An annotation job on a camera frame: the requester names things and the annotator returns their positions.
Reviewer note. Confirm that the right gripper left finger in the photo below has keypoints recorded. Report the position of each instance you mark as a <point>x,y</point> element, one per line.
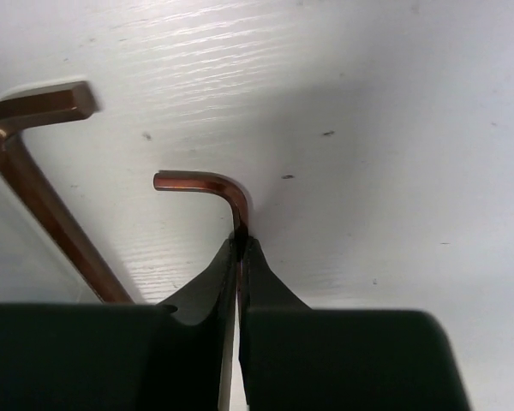
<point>175,355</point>

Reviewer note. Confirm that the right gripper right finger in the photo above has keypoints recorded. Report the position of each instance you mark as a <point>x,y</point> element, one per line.
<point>295,357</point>

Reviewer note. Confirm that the small brown hex key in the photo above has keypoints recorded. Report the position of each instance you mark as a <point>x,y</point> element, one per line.
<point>221,186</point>

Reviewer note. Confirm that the long brown hex key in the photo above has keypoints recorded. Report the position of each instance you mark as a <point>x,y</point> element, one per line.
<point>43,106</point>

